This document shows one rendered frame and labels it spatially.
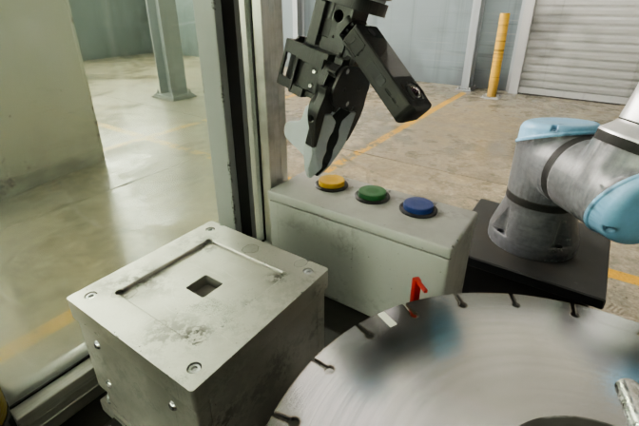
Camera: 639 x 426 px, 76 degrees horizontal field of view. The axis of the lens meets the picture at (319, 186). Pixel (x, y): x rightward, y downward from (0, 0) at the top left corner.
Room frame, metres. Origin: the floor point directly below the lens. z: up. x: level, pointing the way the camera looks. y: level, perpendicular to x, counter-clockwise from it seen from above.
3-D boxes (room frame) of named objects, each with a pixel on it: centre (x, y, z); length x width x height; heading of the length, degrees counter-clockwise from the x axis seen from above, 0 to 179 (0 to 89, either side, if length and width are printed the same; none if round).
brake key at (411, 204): (0.49, -0.13, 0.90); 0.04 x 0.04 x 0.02
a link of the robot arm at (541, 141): (0.65, -0.40, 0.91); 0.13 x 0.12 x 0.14; 8
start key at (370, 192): (0.53, -0.08, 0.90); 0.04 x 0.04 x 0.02
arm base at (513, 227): (0.66, -0.40, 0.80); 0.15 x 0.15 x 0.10
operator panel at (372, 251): (0.52, -0.07, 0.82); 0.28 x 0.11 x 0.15; 55
